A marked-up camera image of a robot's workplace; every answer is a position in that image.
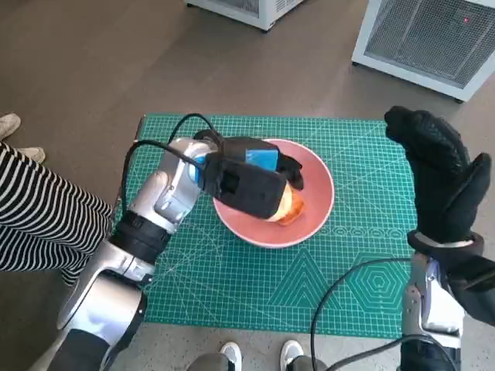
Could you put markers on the black knitted gloved right hand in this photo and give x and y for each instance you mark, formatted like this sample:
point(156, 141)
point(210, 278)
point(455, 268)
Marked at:
point(444, 181)

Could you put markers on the black left hand blue tape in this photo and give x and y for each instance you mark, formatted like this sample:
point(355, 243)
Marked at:
point(263, 158)

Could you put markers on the round bread bun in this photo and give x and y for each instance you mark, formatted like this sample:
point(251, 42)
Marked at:
point(284, 205)

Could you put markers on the pink bowl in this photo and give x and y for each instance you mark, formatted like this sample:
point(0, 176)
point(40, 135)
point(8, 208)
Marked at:
point(309, 181)

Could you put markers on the braided bread loaf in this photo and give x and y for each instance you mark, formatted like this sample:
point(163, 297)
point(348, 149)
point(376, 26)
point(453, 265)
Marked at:
point(298, 208)

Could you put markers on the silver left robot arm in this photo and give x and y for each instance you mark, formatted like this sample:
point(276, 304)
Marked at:
point(100, 293)

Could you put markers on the green cutting mat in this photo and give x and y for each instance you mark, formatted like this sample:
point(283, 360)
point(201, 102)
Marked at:
point(232, 286)

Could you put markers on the large white mesh cabinet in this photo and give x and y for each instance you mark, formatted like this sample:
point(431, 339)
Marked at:
point(425, 38)

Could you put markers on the small white mesh cabinet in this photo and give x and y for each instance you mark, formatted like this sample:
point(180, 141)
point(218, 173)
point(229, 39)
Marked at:
point(267, 11)

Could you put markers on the white shoe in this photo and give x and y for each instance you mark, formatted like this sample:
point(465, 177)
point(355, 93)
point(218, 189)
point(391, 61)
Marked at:
point(231, 353)
point(291, 351)

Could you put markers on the grey leg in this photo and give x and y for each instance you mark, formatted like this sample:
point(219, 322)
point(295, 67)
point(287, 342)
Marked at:
point(209, 362)
point(307, 364)

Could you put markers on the beige shoe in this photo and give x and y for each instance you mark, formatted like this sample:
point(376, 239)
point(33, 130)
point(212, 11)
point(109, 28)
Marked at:
point(33, 153)
point(9, 123)

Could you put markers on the person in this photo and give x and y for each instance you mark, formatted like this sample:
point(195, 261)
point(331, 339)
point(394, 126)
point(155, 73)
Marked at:
point(38, 216)

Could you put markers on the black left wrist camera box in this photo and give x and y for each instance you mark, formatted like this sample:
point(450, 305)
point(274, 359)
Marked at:
point(251, 189)

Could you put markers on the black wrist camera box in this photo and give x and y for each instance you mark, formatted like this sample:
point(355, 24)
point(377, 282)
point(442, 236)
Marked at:
point(251, 189)
point(479, 290)

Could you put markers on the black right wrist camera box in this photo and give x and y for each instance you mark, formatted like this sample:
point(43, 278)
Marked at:
point(479, 290)

